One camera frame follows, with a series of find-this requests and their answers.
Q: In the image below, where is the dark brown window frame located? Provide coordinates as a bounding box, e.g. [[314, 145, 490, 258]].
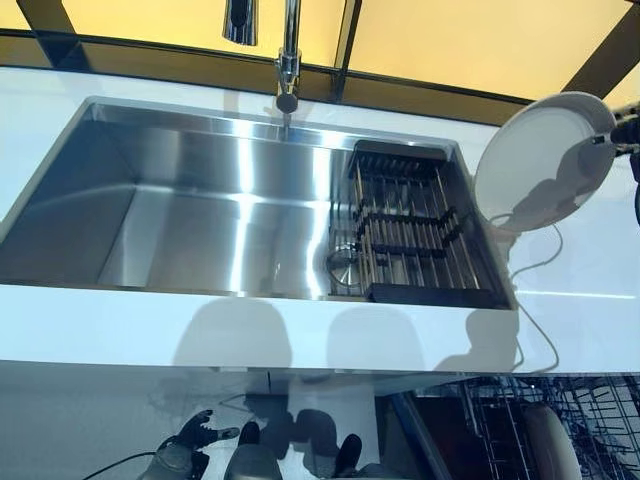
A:
[[0, 0, 640, 129]]

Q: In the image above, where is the stainless steel sink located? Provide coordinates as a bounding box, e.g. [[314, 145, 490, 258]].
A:
[[0, 96, 519, 312]]

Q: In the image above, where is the round steel sink strainer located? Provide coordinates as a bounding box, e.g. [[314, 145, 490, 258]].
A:
[[326, 244, 372, 290]]

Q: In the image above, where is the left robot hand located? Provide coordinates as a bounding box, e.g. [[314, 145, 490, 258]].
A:
[[174, 408, 241, 454]]

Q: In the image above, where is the cream ceramic plate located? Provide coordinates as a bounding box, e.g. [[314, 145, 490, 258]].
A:
[[519, 403, 574, 480], [472, 91, 617, 234]]

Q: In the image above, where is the black dish drying rack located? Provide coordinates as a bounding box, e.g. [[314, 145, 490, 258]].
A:
[[348, 140, 512, 307]]

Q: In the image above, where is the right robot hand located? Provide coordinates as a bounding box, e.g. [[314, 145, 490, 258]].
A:
[[593, 98, 640, 154]]

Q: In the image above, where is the glossy white cabinet front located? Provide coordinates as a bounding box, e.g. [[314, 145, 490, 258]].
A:
[[0, 359, 451, 480]]

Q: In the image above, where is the chrome kitchen faucet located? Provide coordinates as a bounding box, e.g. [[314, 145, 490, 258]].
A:
[[221, 0, 305, 144]]

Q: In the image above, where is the dishwasher wire rack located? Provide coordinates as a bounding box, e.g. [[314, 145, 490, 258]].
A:
[[384, 374, 640, 480]]

